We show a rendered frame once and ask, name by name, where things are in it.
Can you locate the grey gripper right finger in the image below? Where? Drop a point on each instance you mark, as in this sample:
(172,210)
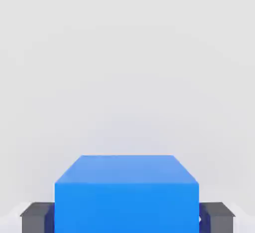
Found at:
(219,220)

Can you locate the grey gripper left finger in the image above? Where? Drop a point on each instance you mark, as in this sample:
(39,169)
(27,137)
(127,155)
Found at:
(33,220)

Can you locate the small blue cube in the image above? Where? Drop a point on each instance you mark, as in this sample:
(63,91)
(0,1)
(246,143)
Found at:
(126,201)

